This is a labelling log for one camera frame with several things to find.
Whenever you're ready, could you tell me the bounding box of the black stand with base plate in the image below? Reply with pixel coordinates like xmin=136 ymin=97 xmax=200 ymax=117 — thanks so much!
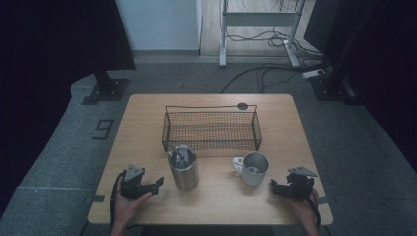
xmin=81 ymin=70 xmax=130 ymax=106
xmin=309 ymin=72 xmax=362 ymax=106

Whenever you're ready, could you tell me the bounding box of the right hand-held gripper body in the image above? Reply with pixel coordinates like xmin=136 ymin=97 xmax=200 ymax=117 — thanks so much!
xmin=280 ymin=165 xmax=319 ymax=200

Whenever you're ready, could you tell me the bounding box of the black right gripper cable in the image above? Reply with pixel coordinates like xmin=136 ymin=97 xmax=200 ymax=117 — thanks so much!
xmin=304 ymin=190 xmax=323 ymax=229

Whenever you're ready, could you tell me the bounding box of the tangle of floor cables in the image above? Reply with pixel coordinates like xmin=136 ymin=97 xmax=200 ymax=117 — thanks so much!
xmin=225 ymin=29 xmax=326 ymax=61

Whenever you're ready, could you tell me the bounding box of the metal straw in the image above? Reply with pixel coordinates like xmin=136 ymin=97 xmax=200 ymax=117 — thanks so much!
xmin=168 ymin=142 xmax=185 ymax=162

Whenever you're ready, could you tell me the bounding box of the white power strip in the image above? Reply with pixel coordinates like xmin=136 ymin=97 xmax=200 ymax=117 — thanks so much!
xmin=302 ymin=68 xmax=327 ymax=80

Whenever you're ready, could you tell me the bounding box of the white desk frame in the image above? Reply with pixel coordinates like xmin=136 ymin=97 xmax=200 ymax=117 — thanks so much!
xmin=218 ymin=0 xmax=308 ymax=68

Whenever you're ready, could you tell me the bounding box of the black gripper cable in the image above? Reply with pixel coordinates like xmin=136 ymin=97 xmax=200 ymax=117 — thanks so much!
xmin=109 ymin=170 xmax=127 ymax=227
xmin=304 ymin=190 xmax=323 ymax=229

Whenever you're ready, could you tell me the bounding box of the white steel-lined mug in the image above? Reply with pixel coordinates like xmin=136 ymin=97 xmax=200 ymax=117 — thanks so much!
xmin=231 ymin=151 xmax=270 ymax=188

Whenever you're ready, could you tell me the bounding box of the stainless steel tumbler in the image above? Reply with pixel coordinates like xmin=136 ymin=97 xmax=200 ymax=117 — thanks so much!
xmin=167 ymin=144 xmax=201 ymax=192

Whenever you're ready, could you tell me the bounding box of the long black floor cable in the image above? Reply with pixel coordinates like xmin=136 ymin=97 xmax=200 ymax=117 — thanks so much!
xmin=220 ymin=63 xmax=330 ymax=94

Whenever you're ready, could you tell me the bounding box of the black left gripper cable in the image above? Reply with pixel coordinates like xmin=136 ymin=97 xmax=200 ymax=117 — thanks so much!
xmin=109 ymin=170 xmax=127 ymax=227

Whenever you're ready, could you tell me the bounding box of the person's left hand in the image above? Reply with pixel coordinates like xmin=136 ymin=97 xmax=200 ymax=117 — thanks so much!
xmin=112 ymin=178 xmax=153 ymax=227

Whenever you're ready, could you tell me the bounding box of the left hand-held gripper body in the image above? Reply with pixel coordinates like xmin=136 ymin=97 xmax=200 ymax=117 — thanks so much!
xmin=120 ymin=163 xmax=155 ymax=201

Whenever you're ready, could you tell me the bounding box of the dark curtain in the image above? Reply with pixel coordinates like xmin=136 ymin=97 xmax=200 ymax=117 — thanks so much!
xmin=0 ymin=0 xmax=137 ymax=217
xmin=303 ymin=0 xmax=417 ymax=165

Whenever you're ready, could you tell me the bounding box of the person's right hand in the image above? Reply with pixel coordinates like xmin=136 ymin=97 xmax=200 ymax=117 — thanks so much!
xmin=288 ymin=189 xmax=321 ymax=227

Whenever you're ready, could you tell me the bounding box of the black wire mesh basket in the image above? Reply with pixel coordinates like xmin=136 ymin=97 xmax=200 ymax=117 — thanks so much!
xmin=161 ymin=102 xmax=263 ymax=152

